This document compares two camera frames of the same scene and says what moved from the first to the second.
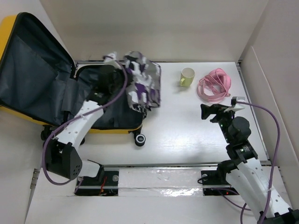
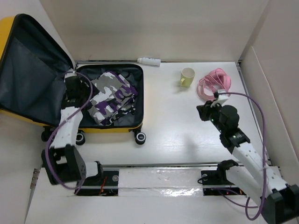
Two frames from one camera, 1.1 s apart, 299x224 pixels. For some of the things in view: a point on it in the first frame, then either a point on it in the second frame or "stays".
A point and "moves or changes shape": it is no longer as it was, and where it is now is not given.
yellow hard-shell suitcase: [40, 81] stays
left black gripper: [120, 72] -> [85, 84]
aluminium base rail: [154, 180] stays
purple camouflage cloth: [143, 82] moves or changes shape
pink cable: [214, 87] stays
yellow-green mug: [187, 76] stays
